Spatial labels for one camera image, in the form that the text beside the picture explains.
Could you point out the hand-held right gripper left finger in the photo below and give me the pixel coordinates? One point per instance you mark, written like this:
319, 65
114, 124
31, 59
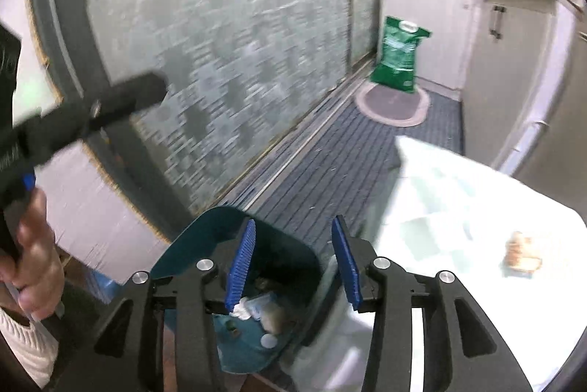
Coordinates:
241, 268

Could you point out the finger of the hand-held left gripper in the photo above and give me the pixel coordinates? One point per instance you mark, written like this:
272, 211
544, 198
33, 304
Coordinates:
130, 96

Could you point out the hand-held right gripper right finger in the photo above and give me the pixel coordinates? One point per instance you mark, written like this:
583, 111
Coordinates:
346, 263

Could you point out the blue white tissue packet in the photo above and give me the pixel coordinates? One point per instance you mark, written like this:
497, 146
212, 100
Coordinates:
251, 306

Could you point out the teal plastic bin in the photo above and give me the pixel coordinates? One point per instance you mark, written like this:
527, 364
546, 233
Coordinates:
197, 231

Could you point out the person's left forearm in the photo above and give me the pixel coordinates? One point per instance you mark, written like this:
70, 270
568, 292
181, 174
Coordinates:
25, 350

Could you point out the person's left hand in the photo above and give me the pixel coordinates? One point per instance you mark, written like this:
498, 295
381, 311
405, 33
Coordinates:
36, 263

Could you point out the grey striped runner rug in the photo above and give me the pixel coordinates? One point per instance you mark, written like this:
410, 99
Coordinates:
330, 172

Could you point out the patterned glass sliding door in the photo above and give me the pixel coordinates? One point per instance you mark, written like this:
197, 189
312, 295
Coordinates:
220, 43

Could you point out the oval grey floor mat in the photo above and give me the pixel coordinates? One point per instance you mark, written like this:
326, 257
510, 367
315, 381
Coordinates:
394, 108

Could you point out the green rice bag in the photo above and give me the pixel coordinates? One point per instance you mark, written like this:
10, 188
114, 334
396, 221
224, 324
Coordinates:
399, 53

